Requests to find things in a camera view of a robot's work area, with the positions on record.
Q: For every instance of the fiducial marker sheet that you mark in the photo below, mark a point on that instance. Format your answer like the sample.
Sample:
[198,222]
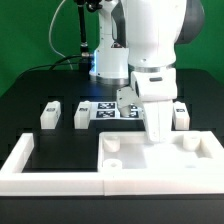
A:
[109,111]

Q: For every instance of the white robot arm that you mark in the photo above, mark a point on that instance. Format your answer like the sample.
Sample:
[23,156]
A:
[137,52]

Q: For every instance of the white desk top tray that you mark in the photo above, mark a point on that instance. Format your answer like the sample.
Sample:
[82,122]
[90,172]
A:
[124,151]

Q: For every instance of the white U-shaped fence frame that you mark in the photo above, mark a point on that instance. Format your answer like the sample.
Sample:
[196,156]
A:
[15,182]

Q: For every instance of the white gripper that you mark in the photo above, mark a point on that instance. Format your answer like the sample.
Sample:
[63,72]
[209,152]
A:
[156,92]

